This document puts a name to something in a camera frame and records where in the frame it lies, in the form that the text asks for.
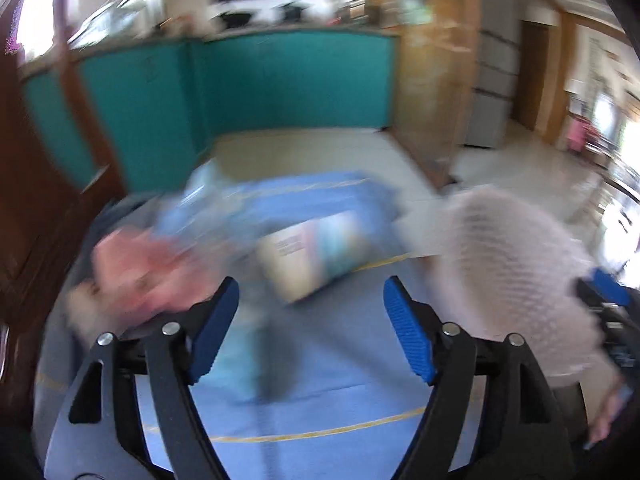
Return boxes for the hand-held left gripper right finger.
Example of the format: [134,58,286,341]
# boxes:
[383,276,576,480]

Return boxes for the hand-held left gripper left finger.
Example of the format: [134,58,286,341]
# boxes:
[50,276,240,480]

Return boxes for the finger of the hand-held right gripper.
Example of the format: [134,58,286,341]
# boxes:
[577,269,633,321]

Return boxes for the pink plastic bag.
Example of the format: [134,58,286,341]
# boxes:
[91,229,222,317]

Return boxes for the white plastic mesh basket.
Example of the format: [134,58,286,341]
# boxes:
[440,185,617,388]

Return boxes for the white paper cup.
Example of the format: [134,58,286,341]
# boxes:
[256,210,374,307]

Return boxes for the clear plastic wrapper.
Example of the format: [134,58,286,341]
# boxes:
[155,166,281,256]

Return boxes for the person's right hand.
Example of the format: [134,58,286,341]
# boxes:
[586,377,632,451]

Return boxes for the blue striped cloth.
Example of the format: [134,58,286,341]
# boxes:
[35,170,501,480]

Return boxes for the pink cloth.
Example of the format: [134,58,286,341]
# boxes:
[567,116,587,152]

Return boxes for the carved wooden chair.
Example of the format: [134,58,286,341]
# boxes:
[0,0,126,411]

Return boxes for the wooden door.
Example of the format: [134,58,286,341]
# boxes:
[515,19,552,132]

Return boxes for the silver refrigerator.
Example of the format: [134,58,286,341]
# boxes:
[465,0,522,149]

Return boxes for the teal lower kitchen cabinets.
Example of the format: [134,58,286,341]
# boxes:
[20,29,397,192]

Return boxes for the etched glass sliding door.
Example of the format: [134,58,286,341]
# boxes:
[372,0,482,187]

